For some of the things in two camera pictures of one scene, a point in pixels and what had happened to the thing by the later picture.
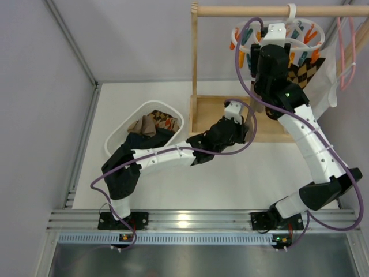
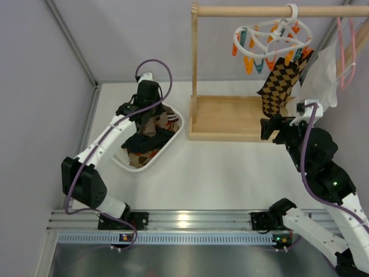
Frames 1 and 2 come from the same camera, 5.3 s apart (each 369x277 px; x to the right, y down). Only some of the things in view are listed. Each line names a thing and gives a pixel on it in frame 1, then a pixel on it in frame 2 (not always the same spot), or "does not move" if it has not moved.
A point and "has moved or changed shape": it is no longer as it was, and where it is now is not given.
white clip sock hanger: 305,37 has moved or changed shape
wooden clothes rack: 204,112 does not move
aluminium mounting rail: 169,227 does not move
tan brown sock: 146,125 does not move
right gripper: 255,49 → 271,127
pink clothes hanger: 342,88 does not move
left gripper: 240,127 → 146,116
